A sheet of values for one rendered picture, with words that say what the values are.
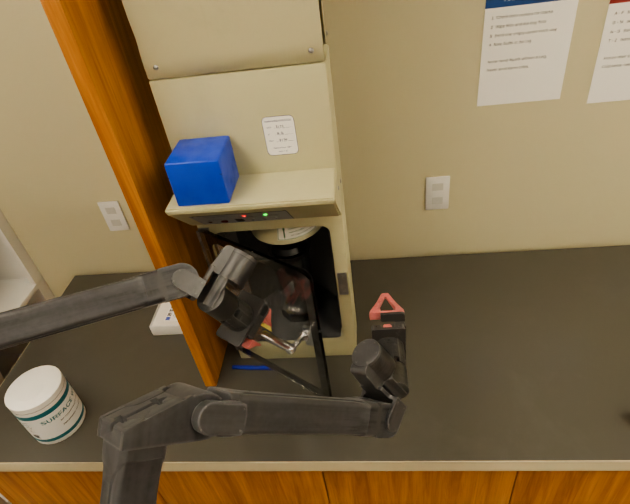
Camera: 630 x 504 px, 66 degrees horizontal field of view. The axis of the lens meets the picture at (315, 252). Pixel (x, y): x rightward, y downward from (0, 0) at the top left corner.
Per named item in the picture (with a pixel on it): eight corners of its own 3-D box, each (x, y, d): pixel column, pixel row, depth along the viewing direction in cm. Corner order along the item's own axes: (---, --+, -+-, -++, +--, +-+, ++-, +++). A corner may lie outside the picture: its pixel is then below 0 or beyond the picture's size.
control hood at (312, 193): (193, 219, 106) (179, 179, 99) (342, 209, 102) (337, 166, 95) (178, 252, 97) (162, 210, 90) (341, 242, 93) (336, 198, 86)
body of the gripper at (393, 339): (404, 321, 95) (408, 351, 89) (405, 354, 101) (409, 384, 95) (370, 323, 95) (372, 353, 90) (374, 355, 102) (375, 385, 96)
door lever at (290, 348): (276, 325, 109) (274, 317, 107) (309, 341, 104) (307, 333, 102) (260, 341, 106) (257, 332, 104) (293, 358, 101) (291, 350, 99)
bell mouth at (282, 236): (257, 204, 125) (252, 186, 121) (325, 199, 123) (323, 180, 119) (245, 247, 111) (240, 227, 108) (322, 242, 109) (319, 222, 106)
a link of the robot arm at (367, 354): (358, 424, 91) (395, 436, 84) (323, 394, 85) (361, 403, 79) (382, 368, 96) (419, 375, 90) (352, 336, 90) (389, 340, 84)
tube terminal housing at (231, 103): (254, 295, 154) (184, 41, 107) (357, 290, 150) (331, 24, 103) (240, 358, 135) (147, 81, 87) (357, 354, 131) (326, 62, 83)
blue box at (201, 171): (191, 180, 99) (178, 139, 93) (239, 176, 97) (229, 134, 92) (178, 207, 91) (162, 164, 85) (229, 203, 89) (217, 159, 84)
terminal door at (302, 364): (240, 348, 131) (201, 228, 106) (332, 400, 115) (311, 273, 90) (238, 350, 130) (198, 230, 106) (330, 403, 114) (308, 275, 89)
